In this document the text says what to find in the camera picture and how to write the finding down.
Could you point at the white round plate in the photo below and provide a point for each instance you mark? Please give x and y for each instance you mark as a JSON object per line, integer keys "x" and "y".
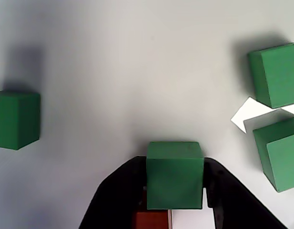
{"x": 137, "y": 71}

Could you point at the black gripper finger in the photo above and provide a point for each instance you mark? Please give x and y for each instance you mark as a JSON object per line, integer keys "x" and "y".
{"x": 118, "y": 195}
{"x": 232, "y": 205}

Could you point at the red cube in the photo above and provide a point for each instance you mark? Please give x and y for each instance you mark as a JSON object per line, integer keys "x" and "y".
{"x": 151, "y": 220}

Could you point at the green cube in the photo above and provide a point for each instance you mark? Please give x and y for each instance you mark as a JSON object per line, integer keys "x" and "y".
{"x": 282, "y": 162}
{"x": 277, "y": 76}
{"x": 15, "y": 119}
{"x": 174, "y": 176}

